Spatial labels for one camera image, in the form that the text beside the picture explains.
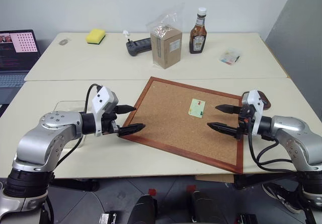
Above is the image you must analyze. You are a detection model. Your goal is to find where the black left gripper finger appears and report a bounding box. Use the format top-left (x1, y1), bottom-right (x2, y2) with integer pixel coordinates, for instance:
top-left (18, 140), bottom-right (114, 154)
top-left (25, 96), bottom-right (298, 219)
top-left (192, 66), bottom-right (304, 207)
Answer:
top-left (117, 123), bottom-right (146, 137)
top-left (116, 104), bottom-right (137, 115)

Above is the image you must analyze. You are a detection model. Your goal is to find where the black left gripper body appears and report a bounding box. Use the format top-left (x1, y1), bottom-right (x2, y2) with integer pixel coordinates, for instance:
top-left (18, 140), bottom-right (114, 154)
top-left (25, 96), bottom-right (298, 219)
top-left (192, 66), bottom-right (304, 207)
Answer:
top-left (101, 105), bottom-right (121, 135)

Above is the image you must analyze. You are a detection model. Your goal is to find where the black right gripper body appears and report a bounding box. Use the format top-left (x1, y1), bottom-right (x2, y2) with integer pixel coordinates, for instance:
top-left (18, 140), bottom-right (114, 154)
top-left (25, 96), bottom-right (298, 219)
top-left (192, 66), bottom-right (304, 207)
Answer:
top-left (236, 104), bottom-right (255, 137)

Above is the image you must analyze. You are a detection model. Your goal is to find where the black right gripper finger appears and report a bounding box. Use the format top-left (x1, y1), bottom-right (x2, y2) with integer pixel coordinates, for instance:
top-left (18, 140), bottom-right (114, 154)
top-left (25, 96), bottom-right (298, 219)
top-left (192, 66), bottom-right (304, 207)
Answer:
top-left (206, 122), bottom-right (240, 140)
top-left (215, 104), bottom-right (242, 115)

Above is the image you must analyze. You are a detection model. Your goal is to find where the small green card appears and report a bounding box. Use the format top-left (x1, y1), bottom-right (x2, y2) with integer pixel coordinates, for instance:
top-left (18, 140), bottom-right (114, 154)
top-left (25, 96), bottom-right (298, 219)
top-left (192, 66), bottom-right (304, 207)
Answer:
top-left (187, 98), bottom-right (207, 119)

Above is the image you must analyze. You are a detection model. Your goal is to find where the wood-framed cork board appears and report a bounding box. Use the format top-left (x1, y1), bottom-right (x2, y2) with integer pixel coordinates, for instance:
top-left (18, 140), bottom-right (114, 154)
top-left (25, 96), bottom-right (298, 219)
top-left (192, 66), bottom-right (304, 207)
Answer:
top-left (120, 77), bottom-right (245, 175)

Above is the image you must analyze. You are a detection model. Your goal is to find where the brown oval object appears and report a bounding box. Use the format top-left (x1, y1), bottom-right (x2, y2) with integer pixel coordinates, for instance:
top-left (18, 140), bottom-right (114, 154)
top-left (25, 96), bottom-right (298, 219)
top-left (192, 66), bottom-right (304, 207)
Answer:
top-left (257, 91), bottom-right (273, 110)

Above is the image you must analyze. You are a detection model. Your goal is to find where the clear plastic tray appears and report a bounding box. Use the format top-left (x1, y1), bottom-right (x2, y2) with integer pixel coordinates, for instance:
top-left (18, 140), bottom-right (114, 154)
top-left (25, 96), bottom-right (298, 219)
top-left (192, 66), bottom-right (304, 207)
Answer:
top-left (51, 100), bottom-right (88, 150)

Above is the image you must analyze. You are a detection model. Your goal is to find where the flat cardboard piece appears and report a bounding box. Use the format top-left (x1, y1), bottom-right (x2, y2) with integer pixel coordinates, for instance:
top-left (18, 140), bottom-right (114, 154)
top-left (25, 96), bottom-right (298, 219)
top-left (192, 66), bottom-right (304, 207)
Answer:
top-left (194, 174), bottom-right (236, 183)

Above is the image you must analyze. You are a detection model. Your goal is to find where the small bag of coloured items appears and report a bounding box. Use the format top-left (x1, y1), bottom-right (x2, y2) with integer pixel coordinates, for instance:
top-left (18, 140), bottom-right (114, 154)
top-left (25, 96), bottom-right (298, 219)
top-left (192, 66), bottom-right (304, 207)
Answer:
top-left (218, 48), bottom-right (241, 66)

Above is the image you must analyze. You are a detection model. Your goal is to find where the black table support bar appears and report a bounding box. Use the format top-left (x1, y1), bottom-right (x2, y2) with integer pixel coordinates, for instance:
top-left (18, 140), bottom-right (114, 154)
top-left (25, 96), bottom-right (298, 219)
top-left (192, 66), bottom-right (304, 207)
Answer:
top-left (49, 178), bottom-right (100, 192)
top-left (233, 172), bottom-right (300, 190)

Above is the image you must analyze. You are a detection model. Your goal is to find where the black handheld controller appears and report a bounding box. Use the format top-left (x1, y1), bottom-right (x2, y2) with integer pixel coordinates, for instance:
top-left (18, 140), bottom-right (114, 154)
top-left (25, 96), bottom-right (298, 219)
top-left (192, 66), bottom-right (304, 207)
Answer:
top-left (126, 38), bottom-right (152, 57)

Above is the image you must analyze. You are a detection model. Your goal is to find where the brown cardboard box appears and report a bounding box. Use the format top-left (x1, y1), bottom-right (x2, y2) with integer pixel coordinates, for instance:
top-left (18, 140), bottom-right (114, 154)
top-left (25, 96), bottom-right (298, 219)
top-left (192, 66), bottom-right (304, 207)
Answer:
top-left (150, 27), bottom-right (183, 69)

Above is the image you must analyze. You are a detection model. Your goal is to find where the brown sauce bottle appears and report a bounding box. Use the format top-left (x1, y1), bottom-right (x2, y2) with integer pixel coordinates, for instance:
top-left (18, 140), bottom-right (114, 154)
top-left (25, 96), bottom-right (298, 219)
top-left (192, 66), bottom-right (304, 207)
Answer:
top-left (189, 7), bottom-right (209, 54)

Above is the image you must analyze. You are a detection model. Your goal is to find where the yellow green sponge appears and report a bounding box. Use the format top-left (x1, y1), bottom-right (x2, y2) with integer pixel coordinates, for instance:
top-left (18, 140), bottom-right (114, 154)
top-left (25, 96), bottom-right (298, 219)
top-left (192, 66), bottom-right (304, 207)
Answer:
top-left (85, 28), bottom-right (107, 45)

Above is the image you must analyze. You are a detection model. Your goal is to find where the dark rounded shape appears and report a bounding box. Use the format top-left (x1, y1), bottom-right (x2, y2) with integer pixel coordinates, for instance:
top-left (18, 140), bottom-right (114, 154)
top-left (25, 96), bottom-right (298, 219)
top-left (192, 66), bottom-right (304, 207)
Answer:
top-left (129, 194), bottom-right (158, 224)
top-left (187, 190), bottom-right (217, 224)

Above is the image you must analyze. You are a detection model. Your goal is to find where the black white sneaker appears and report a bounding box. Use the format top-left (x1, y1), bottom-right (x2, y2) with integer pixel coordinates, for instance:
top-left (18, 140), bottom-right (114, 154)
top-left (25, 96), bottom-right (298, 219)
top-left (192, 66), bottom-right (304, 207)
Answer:
top-left (261, 182), bottom-right (303, 214)

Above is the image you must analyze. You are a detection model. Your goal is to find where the clear plastic bag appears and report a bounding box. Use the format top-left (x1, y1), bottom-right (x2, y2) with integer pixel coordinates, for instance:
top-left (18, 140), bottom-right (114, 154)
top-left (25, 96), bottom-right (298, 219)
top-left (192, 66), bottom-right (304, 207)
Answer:
top-left (146, 3), bottom-right (186, 70)

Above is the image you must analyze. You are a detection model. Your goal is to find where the grey laptop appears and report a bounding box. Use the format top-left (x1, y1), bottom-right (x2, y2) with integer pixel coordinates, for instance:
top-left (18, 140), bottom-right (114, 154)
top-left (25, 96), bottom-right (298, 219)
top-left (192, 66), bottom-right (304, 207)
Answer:
top-left (0, 29), bottom-right (42, 89)

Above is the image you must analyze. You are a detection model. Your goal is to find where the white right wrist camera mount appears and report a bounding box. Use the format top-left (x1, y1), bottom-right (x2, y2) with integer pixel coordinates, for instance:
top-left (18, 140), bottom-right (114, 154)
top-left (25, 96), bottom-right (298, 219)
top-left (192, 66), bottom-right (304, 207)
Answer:
top-left (241, 90), bottom-right (265, 136)

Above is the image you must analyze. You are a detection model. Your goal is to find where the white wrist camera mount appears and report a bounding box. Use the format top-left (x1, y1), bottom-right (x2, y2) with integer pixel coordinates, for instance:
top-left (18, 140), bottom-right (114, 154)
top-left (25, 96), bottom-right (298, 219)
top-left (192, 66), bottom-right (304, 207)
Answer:
top-left (241, 90), bottom-right (265, 136)
top-left (91, 86), bottom-right (119, 137)

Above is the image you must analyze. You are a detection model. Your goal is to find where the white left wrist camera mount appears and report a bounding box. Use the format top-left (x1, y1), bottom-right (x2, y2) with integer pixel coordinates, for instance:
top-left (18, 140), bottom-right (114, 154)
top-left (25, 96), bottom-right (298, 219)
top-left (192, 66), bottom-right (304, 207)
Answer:
top-left (91, 86), bottom-right (119, 137)

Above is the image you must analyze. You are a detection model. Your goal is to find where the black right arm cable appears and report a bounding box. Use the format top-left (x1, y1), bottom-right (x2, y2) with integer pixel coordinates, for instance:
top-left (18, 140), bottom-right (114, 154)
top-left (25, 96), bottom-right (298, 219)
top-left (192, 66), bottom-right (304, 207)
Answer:
top-left (247, 132), bottom-right (306, 172)

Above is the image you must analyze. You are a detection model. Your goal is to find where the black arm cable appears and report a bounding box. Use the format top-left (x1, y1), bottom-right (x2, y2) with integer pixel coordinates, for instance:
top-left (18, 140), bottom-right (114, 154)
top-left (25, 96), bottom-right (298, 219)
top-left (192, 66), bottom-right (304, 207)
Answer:
top-left (53, 83), bottom-right (103, 166)
top-left (247, 132), bottom-right (306, 172)

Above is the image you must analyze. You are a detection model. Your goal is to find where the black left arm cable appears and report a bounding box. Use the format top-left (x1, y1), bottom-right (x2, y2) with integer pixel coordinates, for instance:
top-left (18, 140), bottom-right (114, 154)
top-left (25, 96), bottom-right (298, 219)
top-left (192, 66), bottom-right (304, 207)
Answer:
top-left (53, 83), bottom-right (103, 166)

